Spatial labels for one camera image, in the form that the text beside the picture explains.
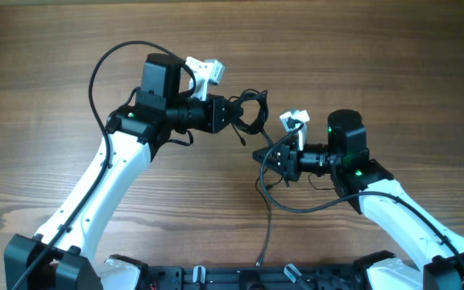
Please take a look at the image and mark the thin black audio cable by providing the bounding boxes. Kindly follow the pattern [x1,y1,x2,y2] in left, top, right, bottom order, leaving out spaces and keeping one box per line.
[254,172,293,267]

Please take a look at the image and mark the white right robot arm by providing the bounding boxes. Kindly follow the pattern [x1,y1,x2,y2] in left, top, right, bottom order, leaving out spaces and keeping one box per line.
[252,109,464,289]

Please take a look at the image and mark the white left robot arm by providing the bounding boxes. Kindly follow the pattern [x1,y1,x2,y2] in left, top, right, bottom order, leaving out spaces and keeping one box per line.
[4,53,242,289]

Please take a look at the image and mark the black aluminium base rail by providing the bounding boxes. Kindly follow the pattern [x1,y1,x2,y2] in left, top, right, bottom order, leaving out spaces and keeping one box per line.
[139,264,363,290]

